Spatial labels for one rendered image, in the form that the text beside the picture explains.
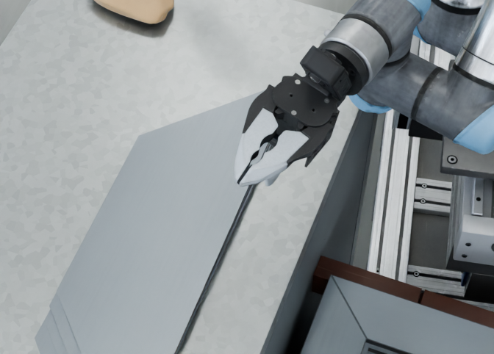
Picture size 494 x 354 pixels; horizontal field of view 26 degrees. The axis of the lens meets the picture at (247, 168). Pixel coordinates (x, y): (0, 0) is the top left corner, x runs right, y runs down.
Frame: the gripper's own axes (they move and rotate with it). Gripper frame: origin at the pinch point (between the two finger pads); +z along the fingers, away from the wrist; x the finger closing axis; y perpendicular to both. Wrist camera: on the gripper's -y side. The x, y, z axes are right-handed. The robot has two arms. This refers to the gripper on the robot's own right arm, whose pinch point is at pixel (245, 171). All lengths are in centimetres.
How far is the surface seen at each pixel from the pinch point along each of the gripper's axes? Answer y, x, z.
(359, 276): 62, -12, -28
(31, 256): 45, 27, 8
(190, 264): 39.5, 6.9, -3.2
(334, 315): 59, -12, -18
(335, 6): 154, 50, -145
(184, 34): 46, 35, -39
